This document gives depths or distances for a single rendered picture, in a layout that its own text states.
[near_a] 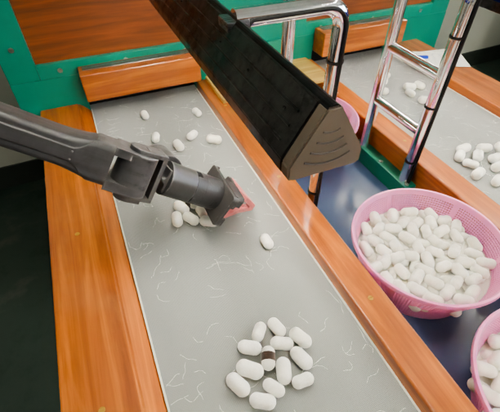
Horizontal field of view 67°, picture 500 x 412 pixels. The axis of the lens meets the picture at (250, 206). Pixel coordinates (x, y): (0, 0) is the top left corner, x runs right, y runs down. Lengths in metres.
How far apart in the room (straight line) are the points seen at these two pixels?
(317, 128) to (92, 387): 0.43
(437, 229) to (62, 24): 0.93
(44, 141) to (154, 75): 0.54
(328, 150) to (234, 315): 0.34
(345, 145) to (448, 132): 0.73
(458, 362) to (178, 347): 0.44
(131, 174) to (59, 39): 0.57
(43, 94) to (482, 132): 1.10
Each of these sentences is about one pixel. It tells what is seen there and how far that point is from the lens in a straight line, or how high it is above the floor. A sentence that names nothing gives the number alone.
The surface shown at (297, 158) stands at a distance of 0.34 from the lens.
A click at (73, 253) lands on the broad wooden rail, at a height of 0.77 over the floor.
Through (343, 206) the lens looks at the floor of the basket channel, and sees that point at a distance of 0.88.
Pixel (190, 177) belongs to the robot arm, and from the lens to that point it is 0.62.
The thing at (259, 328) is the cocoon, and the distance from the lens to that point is 0.58.
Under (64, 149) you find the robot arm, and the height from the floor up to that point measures 0.97.
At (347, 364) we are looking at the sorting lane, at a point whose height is 0.74.
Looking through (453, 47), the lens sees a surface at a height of 1.02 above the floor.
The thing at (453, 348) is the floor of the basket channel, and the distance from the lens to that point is 0.74.
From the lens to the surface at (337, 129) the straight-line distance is 0.35.
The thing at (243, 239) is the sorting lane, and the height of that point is 0.74.
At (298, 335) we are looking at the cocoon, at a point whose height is 0.76.
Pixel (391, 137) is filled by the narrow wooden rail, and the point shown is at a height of 0.77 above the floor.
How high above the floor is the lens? 1.27
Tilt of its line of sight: 44 degrees down
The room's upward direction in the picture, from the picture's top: straight up
